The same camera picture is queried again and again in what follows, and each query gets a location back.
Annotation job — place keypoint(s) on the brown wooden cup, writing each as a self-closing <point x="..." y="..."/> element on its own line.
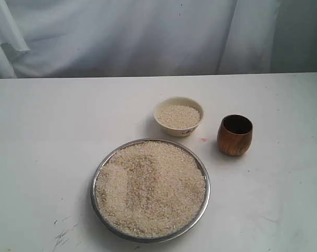
<point x="234" y="135"/>

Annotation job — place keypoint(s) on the small cream ceramic bowl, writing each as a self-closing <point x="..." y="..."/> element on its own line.
<point x="178" y="116"/>

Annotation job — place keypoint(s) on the large steel rice plate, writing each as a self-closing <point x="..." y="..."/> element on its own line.
<point x="150" y="190"/>

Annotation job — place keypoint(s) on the white backdrop cloth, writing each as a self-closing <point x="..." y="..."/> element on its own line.
<point x="156" y="38"/>

